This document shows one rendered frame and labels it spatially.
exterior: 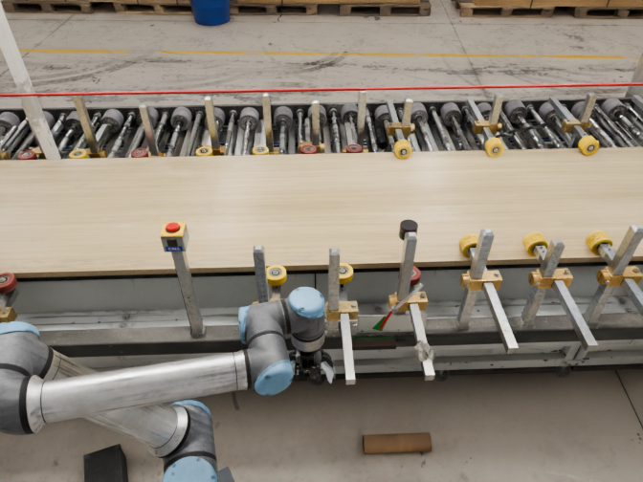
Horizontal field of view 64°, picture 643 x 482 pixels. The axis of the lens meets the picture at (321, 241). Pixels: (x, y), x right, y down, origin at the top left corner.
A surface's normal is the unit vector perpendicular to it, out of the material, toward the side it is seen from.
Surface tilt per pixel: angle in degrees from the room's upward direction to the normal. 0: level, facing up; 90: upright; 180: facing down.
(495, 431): 0
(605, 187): 0
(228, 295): 90
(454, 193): 0
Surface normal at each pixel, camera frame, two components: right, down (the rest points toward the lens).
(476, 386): 0.00, -0.75
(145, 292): 0.04, 0.66
